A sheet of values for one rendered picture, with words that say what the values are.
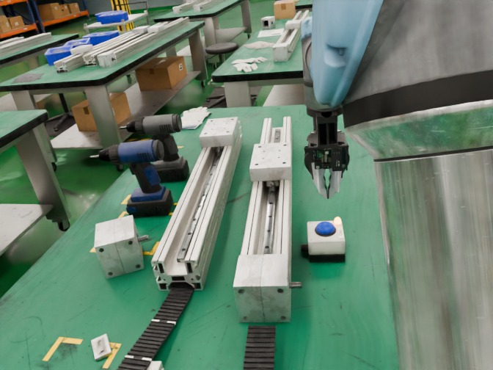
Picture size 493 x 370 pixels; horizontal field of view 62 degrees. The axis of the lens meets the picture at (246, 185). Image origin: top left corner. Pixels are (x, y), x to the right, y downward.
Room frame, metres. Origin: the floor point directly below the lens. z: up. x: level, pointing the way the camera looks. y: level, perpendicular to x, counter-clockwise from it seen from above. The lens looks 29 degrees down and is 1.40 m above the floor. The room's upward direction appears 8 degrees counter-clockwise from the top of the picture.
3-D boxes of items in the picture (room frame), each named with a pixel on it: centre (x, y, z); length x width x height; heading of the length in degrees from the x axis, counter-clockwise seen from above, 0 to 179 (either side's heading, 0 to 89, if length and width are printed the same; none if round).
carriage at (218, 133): (1.32, 0.06, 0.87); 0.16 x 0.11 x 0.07; 170
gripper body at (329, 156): (0.72, -0.16, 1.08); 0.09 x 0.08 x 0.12; 170
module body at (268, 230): (1.04, -0.08, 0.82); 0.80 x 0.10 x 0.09; 170
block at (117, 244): (0.81, 0.31, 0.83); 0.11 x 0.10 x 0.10; 103
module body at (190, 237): (1.07, 0.11, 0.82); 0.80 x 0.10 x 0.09; 170
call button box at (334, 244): (0.74, -0.15, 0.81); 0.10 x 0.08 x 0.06; 80
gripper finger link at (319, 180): (0.72, -0.15, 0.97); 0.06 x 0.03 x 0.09; 170
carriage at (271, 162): (1.04, -0.08, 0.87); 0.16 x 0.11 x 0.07; 170
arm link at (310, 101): (0.72, -0.17, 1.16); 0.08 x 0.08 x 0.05
